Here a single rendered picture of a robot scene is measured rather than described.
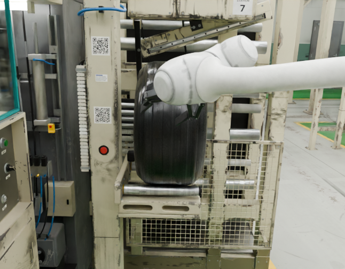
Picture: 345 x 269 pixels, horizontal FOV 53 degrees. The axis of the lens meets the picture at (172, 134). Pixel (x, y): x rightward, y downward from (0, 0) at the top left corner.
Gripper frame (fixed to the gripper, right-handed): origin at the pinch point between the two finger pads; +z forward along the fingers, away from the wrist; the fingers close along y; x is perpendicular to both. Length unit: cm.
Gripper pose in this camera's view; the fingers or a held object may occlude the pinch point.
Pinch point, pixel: (161, 115)
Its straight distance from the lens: 116.8
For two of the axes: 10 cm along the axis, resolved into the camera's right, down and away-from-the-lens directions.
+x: 0.5, -8.9, 4.6
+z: -5.5, 3.6, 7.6
